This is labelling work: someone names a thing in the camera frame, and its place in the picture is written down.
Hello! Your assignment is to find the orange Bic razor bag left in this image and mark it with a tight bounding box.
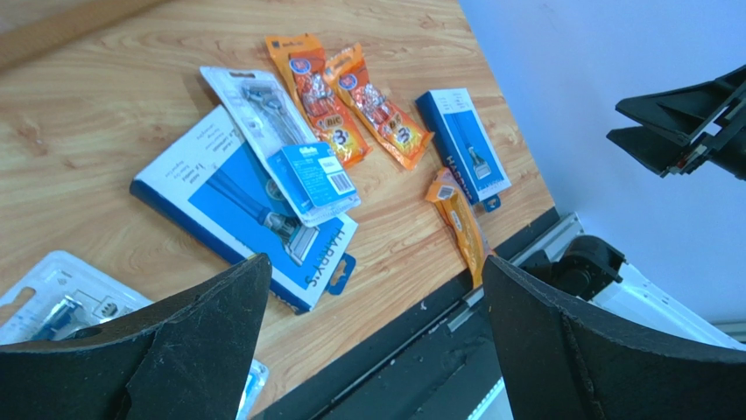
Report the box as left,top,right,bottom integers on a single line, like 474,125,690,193
265,33,372,169

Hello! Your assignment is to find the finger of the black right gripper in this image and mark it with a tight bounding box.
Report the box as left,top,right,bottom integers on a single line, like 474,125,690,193
607,66,745,180

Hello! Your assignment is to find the orange Bic razor bag front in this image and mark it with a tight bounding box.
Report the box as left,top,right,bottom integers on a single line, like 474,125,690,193
426,167,495,289

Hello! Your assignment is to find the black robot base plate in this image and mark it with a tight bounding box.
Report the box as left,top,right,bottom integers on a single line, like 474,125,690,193
250,206,628,420

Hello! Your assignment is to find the Gillette razor blister pack front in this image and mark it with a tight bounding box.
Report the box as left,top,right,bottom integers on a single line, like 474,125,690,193
1,251,266,419

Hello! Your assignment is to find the orange bic razor bag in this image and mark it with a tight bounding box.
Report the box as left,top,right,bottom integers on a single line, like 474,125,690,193
265,33,372,169
426,167,495,289
322,44,433,171

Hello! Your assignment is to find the aluminium frame rail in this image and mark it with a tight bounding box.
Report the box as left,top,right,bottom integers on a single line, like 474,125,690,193
446,212,746,420

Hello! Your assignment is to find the gillette razor blister pack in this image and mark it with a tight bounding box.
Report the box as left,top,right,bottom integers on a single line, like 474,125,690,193
1,251,266,419
200,66,361,227

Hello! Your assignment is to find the orange Bic razor bag right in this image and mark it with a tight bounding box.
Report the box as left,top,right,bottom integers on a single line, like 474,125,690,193
322,44,433,171

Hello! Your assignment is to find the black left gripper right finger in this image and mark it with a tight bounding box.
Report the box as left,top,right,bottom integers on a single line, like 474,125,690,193
482,256,745,419

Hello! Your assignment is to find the large blue Harry's razor box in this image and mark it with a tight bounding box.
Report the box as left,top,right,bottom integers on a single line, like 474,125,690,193
130,106,358,313

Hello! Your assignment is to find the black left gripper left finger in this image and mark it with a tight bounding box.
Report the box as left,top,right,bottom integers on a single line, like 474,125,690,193
1,254,272,419

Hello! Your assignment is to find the small blue Harry's razor box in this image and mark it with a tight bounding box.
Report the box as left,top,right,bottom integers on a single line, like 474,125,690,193
415,87,511,213

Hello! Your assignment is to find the Gillette razor blister pack centre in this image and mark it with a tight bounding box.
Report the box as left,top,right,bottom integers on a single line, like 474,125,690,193
200,66,361,227

